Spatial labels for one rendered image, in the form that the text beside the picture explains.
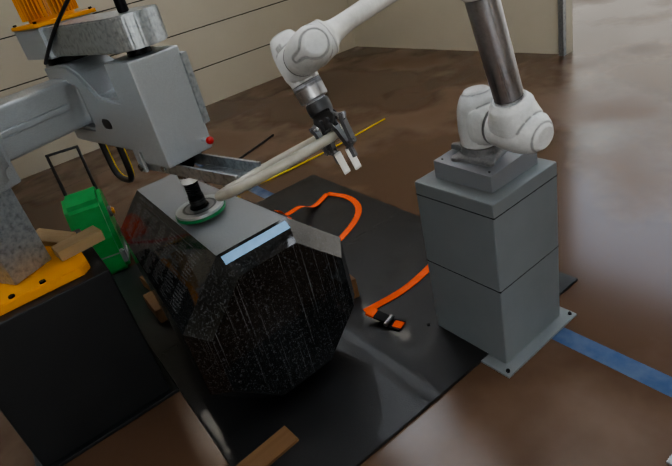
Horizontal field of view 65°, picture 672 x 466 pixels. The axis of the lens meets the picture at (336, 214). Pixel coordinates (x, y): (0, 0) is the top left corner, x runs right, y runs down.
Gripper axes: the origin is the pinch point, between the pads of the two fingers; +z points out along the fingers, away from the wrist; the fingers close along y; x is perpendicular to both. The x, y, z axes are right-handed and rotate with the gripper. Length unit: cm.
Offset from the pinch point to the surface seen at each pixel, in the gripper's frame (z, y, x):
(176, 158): -28, 76, -7
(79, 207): -38, 254, -64
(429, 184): 30, 9, -56
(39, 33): -100, 114, -12
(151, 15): -74, 52, -11
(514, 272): 75, -8, -54
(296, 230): 20, 56, -25
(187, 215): -6, 93, -11
